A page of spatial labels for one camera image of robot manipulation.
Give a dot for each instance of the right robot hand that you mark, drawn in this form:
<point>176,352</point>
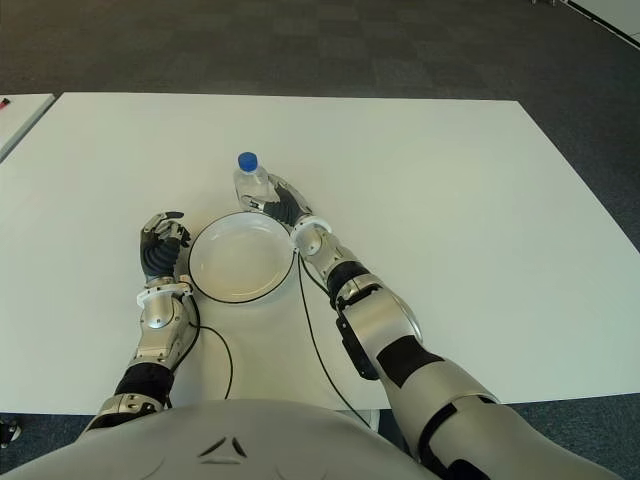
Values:
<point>290,207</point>

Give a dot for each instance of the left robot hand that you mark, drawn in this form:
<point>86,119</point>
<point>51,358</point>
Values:
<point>160,252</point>

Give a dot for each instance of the clear water bottle blue cap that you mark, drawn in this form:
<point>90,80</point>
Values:
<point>252,182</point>

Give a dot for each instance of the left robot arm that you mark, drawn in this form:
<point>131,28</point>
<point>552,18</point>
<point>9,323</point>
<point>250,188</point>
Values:
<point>160,335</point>

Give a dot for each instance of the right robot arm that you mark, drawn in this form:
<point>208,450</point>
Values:
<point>385,320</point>

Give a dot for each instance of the white plate black rim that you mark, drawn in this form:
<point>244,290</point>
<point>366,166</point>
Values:
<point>240,257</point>

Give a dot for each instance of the white side table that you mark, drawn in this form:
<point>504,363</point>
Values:
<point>20,120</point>

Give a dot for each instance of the grey robot torso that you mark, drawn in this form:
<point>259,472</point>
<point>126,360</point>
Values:
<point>225,445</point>

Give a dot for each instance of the black wheeled base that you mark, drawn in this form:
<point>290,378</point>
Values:
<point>9,430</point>

